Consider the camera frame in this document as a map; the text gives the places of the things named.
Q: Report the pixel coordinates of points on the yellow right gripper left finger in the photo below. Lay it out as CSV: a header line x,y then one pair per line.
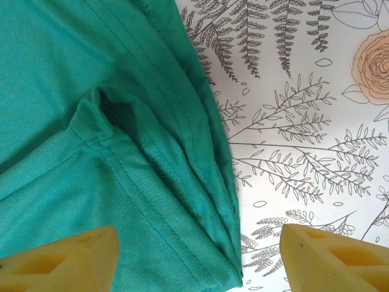
x,y
67,261

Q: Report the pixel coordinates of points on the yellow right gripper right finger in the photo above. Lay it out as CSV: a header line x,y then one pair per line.
x,y
328,261

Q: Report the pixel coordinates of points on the teal printed t-shirt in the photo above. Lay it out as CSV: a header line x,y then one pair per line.
x,y
76,106

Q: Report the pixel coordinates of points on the floral table covering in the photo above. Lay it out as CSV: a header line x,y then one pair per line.
x,y
304,137

